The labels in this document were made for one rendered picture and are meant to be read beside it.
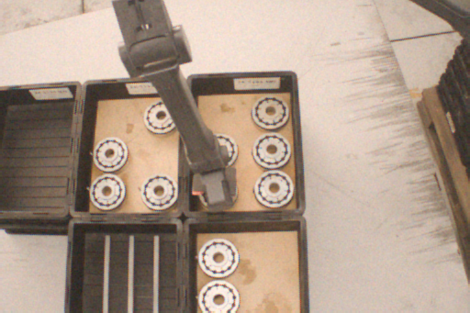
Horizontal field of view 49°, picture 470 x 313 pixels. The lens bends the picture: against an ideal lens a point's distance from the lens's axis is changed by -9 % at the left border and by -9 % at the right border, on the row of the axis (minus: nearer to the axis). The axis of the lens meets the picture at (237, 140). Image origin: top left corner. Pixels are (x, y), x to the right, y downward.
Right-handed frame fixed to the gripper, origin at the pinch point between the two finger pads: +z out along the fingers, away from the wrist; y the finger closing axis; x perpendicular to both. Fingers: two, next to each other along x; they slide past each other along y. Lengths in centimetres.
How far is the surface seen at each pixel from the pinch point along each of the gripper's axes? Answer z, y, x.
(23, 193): 7, -56, -4
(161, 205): 2.0, -14.0, -4.6
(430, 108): 69, 86, 64
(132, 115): 5.4, -26.1, 22.1
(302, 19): 16, 23, 66
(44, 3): 93, -109, 126
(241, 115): 4.0, 5.1, 23.5
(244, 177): 3.9, 7.1, 5.3
